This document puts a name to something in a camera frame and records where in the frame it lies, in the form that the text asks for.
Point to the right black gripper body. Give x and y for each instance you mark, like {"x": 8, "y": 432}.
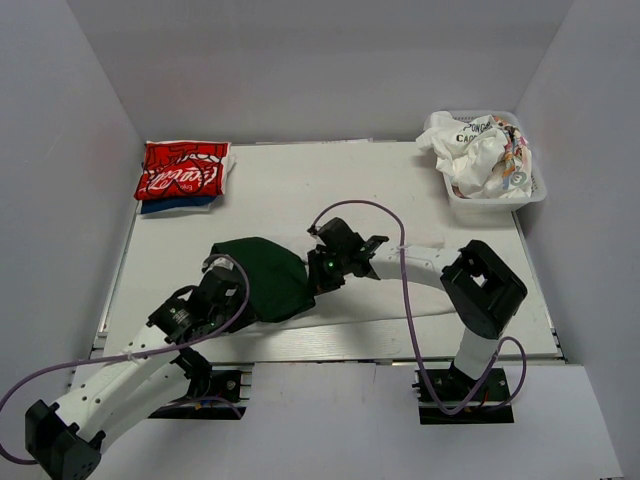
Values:
{"x": 329, "y": 269}

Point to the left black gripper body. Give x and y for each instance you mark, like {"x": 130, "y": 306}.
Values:
{"x": 225, "y": 314}

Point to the green and white t shirt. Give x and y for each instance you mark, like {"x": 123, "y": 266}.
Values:
{"x": 279, "y": 296}

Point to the white colourful print t shirt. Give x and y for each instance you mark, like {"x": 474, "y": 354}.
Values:
{"x": 484, "y": 158}

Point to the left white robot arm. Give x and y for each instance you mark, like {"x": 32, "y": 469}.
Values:
{"x": 68, "y": 437}

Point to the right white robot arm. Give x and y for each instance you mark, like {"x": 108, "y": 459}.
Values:
{"x": 482, "y": 288}

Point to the folded blue shirt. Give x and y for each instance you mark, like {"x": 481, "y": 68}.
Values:
{"x": 189, "y": 204}

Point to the folded red coca-cola shirt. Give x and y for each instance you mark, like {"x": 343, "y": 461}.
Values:
{"x": 180, "y": 169}

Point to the folded white shirt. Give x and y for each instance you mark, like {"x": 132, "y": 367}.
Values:
{"x": 227, "y": 165}

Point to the white plastic basket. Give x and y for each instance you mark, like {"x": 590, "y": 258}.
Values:
{"x": 484, "y": 206}

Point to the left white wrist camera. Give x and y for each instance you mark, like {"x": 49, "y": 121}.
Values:
{"x": 217, "y": 261}

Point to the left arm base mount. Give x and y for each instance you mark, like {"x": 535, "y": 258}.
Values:
{"x": 226, "y": 398}

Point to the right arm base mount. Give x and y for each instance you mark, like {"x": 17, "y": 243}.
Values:
{"x": 482, "y": 409}

